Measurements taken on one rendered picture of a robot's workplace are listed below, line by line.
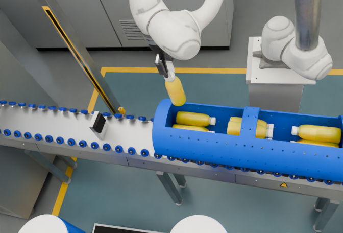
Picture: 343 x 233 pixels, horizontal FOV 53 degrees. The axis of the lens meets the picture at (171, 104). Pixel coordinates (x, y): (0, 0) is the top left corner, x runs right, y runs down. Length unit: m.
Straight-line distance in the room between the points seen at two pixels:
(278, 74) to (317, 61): 0.30
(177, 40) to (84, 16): 2.46
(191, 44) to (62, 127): 1.33
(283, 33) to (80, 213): 2.05
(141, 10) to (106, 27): 2.33
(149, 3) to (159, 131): 0.69
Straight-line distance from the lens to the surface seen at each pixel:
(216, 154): 1.58
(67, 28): 1.90
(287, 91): 2.06
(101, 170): 3.04
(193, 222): 1.61
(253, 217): 2.67
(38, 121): 2.30
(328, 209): 2.19
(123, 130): 2.01
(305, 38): 1.63
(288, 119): 1.76
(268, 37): 1.83
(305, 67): 1.75
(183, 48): 1.02
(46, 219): 1.86
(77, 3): 3.34
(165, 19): 1.07
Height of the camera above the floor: 2.58
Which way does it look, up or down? 55 degrees down
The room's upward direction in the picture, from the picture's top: 21 degrees counter-clockwise
